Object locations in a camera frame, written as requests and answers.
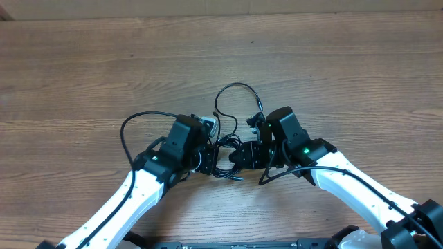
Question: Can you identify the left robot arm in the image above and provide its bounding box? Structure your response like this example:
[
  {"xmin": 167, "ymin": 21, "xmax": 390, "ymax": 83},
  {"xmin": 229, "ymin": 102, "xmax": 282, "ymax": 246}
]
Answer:
[{"xmin": 39, "ymin": 115, "xmax": 219, "ymax": 248}]

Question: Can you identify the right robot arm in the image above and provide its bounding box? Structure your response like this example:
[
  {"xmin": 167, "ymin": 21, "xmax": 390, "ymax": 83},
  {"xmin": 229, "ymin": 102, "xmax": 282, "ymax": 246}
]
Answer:
[{"xmin": 229, "ymin": 107, "xmax": 442, "ymax": 248}]

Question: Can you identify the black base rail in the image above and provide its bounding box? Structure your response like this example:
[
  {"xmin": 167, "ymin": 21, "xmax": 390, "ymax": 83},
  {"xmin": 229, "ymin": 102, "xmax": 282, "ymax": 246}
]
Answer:
[{"xmin": 120, "ymin": 226, "xmax": 361, "ymax": 249}]

